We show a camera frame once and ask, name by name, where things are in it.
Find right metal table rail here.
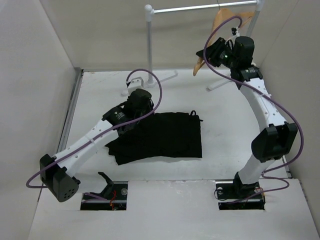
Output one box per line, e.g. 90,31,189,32
252,68,293,179

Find left metal table rail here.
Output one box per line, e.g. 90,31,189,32
56,67,84,153

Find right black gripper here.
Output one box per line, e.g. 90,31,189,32
195,37,238,70

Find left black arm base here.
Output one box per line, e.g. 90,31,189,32
80,171,129,211

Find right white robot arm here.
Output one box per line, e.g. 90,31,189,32
196,36,298,198

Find white clothes rack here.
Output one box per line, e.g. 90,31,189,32
121,0,266,97

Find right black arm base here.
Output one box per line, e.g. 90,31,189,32
214,181,266,211

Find metal table rail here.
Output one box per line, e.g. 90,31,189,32
252,68,293,179
56,67,84,153

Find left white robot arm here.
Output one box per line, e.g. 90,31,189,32
39,88,154,203

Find wooden clothes hanger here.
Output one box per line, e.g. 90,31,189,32
192,8,254,76

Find black trousers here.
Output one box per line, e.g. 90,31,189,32
106,110,203,165

